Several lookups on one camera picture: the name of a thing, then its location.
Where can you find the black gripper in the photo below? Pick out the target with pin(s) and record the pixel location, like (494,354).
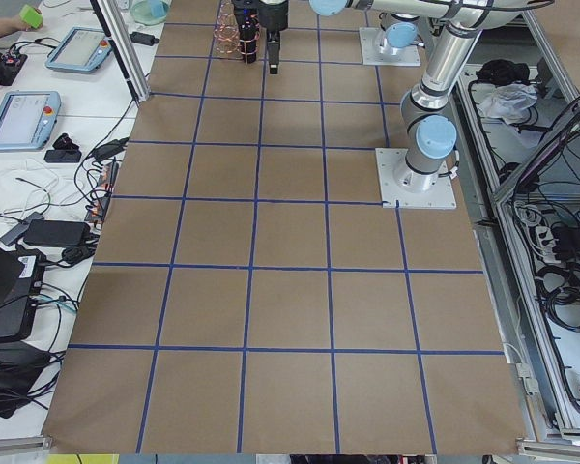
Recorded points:
(275,16)

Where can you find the dark glass wine bottle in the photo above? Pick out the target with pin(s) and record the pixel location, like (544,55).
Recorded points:
(249,30)

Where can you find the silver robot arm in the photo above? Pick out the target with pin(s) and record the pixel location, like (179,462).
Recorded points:
(431,135)
(398,32)

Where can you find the blue teach pendant upper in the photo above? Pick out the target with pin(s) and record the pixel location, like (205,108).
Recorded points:
(83,50)

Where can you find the blue teach pendant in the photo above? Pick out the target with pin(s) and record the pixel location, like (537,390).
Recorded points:
(27,119)
(83,50)

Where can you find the black cloth bundle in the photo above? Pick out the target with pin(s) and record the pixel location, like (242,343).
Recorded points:
(501,72)

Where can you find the crumpled white cloth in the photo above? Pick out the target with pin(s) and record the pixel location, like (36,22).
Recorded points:
(510,103)

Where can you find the small black box device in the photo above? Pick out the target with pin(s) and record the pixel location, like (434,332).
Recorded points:
(62,156)

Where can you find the blue teach pendant lower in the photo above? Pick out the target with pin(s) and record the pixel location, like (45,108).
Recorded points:
(27,119)

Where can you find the black power adapter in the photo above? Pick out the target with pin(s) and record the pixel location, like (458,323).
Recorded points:
(55,233)

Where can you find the black laptop computer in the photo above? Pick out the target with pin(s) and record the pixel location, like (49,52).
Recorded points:
(21,278)

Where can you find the copper wire wine basket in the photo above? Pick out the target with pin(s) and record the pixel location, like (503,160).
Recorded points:
(227,32)

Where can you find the aluminium frame post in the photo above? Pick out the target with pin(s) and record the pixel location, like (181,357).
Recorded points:
(116,31)

